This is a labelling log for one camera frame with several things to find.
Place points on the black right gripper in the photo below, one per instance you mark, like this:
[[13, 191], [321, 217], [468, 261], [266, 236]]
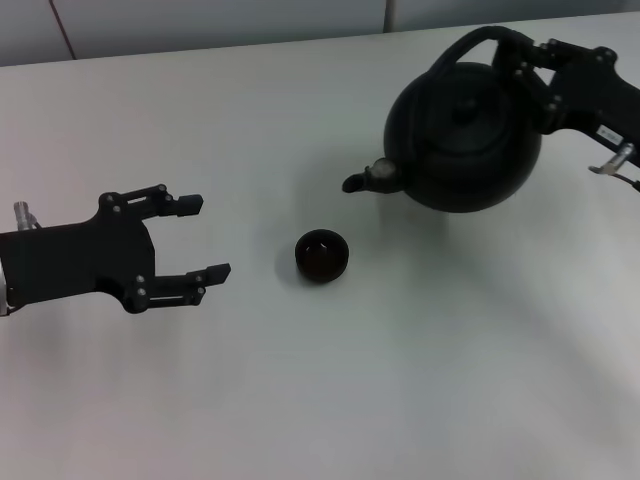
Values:
[[595, 95]]

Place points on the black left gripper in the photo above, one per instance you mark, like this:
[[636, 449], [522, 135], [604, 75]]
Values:
[[75, 265]]

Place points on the black round teapot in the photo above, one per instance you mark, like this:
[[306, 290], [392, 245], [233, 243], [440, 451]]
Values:
[[460, 140]]

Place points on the small dark teacup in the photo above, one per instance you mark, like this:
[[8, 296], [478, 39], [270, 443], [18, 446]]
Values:
[[320, 257]]

